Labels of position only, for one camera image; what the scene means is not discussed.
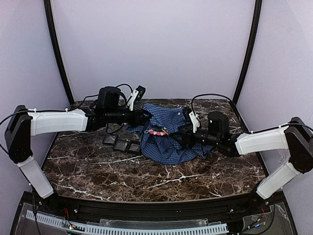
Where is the left black display frame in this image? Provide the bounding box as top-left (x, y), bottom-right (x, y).
top-left (102, 133), bottom-right (118, 145)

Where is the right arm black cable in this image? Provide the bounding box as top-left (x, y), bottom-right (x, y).
top-left (191, 93), bottom-right (252, 134)

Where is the black display frame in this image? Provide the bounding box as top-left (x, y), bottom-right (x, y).
top-left (102, 133), bottom-right (118, 145)
top-left (113, 139), bottom-right (130, 152)
top-left (127, 142), bottom-right (141, 155)

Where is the right black display frame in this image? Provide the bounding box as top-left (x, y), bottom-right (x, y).
top-left (127, 142), bottom-right (141, 155)

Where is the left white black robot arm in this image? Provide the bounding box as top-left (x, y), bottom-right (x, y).
top-left (1, 86), bottom-right (152, 199)

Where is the blue checkered shirt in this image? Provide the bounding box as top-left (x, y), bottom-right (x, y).
top-left (135, 103), bottom-right (213, 165)

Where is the middle black display frame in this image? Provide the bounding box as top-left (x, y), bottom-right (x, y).
top-left (113, 139), bottom-right (130, 152)

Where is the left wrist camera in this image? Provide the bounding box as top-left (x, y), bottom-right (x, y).
top-left (126, 86), bottom-right (146, 111)

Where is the black frame post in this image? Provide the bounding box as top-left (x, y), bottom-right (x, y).
top-left (43, 0), bottom-right (74, 105)
top-left (232, 0), bottom-right (263, 104)

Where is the right black frame post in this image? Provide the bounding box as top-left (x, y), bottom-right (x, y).
top-left (232, 0), bottom-right (263, 104)

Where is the black aluminium front rail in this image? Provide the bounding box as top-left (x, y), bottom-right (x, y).
top-left (58, 195), bottom-right (255, 224)

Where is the left black frame post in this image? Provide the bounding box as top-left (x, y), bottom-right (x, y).
top-left (43, 0), bottom-right (74, 105)

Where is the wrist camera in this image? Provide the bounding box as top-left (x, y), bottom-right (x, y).
top-left (126, 86), bottom-right (146, 111)
top-left (183, 107), bottom-right (201, 133)

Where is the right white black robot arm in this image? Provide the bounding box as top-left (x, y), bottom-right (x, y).
top-left (170, 111), bottom-right (313, 200)

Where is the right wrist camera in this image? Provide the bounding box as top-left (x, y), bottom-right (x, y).
top-left (183, 107), bottom-right (201, 133)

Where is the white slotted cable duct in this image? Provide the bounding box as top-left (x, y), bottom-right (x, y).
top-left (22, 210), bottom-right (229, 235)

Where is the pink flower brooch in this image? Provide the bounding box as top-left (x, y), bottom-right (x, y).
top-left (149, 129), bottom-right (168, 136)

